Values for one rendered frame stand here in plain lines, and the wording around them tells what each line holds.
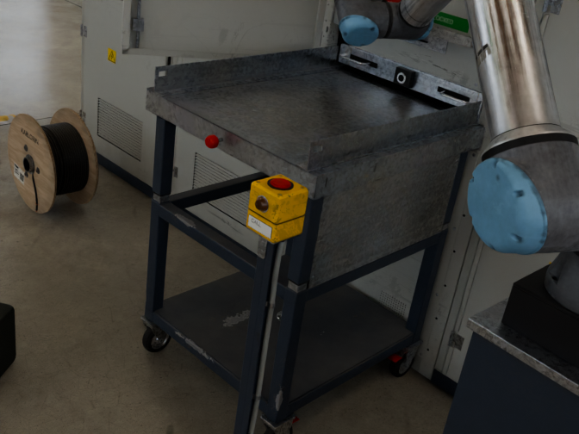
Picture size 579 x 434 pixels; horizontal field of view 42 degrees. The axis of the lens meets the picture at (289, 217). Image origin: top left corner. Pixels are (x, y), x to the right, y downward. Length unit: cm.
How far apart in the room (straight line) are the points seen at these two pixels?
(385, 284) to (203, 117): 93
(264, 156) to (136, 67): 160
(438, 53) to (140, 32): 89
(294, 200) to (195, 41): 110
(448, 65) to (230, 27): 68
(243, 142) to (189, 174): 132
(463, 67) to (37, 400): 151
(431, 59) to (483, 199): 109
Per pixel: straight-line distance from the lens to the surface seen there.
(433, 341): 244
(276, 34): 245
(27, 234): 305
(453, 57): 222
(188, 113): 190
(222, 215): 295
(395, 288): 245
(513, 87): 125
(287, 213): 139
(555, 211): 118
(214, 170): 294
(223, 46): 242
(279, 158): 168
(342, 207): 176
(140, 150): 333
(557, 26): 200
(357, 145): 173
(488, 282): 223
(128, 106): 333
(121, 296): 267
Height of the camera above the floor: 147
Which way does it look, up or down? 26 degrees down
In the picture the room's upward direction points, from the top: 9 degrees clockwise
